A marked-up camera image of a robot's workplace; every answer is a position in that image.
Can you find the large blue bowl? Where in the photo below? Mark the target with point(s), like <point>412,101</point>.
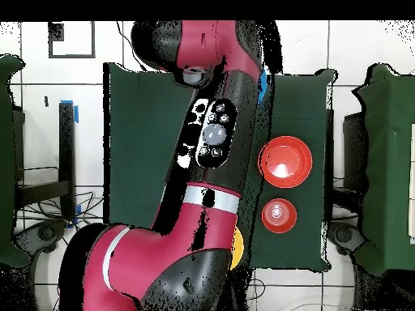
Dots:
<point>262,86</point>

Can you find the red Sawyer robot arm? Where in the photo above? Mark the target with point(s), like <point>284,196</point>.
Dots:
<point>155,252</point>

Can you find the dark green table cloth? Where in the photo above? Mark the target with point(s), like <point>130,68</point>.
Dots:
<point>146,145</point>

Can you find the large yellow bowl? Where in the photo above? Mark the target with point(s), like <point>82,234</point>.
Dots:
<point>238,247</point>

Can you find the large shallow orange bowl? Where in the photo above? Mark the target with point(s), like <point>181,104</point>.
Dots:
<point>288,155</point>

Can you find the small orange bowl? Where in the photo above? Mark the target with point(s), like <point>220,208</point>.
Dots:
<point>278,215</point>

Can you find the blue tape strip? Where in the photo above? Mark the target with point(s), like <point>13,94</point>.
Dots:
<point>76,113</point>

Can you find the grey stand base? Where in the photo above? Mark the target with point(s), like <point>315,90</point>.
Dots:
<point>343,235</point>

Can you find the black stand base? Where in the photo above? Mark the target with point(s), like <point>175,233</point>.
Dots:
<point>42,233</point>

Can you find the neighbouring green table cloth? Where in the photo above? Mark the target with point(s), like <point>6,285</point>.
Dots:
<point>389,162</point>
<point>6,162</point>

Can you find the black square floor marker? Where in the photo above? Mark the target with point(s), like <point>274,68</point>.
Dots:
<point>55,32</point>

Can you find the black table frame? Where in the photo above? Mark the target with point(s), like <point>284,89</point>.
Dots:
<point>66,145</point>

